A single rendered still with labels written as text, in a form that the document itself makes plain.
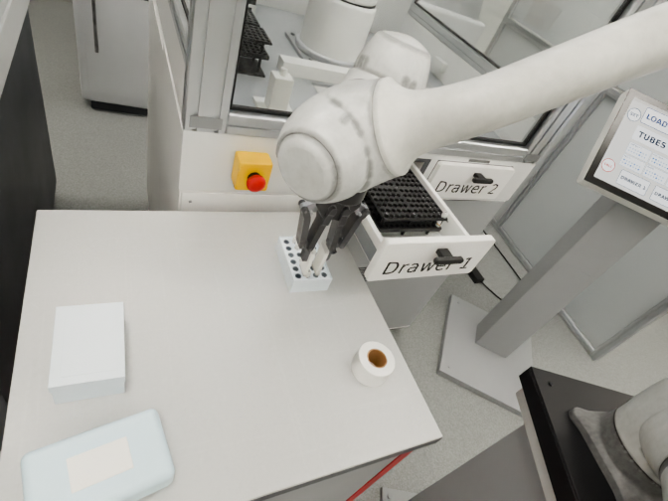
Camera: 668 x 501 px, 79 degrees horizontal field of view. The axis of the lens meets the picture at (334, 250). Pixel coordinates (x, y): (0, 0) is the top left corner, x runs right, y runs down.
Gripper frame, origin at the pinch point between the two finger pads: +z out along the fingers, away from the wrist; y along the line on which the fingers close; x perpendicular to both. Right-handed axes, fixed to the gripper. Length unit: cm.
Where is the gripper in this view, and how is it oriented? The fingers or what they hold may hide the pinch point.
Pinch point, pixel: (313, 258)
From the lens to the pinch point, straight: 78.4
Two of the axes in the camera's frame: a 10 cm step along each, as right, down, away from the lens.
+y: 8.9, -0.1, 4.5
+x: -3.2, -7.3, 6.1
